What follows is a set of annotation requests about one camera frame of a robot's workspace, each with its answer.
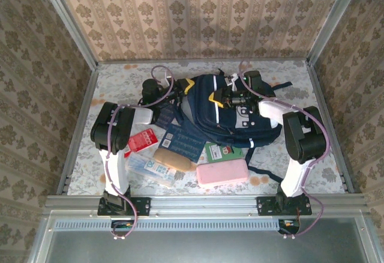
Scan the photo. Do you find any aluminium frame post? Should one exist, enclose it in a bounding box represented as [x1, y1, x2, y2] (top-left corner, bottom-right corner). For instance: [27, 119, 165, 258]
[34, 0, 99, 69]
[308, 0, 365, 62]

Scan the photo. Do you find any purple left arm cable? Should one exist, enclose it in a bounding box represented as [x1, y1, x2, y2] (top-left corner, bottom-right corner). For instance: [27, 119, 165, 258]
[103, 64, 175, 241]

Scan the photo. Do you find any aluminium frame rail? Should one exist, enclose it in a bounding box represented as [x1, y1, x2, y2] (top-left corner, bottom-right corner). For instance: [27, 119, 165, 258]
[56, 64, 100, 195]
[305, 60, 356, 193]
[96, 58, 310, 64]

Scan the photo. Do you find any black connector box with wires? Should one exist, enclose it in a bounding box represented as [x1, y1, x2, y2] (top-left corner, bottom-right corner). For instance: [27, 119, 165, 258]
[278, 219, 301, 235]
[110, 219, 136, 236]

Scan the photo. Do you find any floral tablecloth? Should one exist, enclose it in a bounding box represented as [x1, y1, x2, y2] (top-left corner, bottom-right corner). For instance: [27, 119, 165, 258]
[67, 60, 349, 196]

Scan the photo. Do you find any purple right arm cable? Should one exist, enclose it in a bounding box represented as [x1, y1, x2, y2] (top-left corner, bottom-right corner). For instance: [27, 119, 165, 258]
[238, 61, 331, 240]

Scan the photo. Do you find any grey sheet metal panel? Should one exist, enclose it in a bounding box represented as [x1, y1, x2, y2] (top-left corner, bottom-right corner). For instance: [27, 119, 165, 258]
[28, 214, 384, 263]

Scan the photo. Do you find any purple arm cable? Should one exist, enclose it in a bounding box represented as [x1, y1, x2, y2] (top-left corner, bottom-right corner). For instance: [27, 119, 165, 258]
[238, 61, 331, 240]
[103, 64, 175, 241]

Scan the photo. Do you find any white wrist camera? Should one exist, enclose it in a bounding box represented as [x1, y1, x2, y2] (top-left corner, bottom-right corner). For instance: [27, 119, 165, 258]
[160, 70, 175, 84]
[223, 74, 241, 89]

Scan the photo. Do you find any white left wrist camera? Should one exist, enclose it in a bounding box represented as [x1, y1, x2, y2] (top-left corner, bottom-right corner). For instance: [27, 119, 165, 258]
[160, 70, 175, 84]

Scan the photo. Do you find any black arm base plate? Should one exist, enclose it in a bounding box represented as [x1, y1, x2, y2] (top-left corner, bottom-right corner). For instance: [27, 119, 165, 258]
[97, 197, 151, 217]
[256, 196, 313, 217]

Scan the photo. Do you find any navy blue student backpack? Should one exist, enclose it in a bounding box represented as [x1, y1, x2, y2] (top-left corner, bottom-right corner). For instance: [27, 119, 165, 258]
[172, 69, 293, 186]

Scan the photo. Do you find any clear pen pack blue print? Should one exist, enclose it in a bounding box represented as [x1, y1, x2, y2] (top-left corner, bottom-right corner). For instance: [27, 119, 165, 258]
[125, 154, 184, 189]

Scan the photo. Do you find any wide aluminium mounting rail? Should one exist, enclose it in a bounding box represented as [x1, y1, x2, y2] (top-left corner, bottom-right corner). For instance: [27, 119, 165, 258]
[44, 195, 368, 216]

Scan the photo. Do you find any tan glasses case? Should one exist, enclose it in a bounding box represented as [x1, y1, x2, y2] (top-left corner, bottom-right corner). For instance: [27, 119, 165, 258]
[153, 148, 193, 173]

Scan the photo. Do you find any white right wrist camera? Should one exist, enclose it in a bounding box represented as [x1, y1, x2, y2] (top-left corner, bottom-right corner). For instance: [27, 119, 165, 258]
[223, 74, 241, 89]

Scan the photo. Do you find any grey slotted cable duct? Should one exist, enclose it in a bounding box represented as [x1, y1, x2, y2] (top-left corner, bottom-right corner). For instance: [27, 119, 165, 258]
[55, 218, 280, 231]

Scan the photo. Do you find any red packet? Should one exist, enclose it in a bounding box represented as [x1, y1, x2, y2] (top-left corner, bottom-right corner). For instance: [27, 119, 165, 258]
[124, 128, 159, 158]

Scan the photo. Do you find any pink pencil case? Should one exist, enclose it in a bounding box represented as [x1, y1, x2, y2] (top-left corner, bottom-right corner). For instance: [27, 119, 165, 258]
[196, 158, 250, 189]

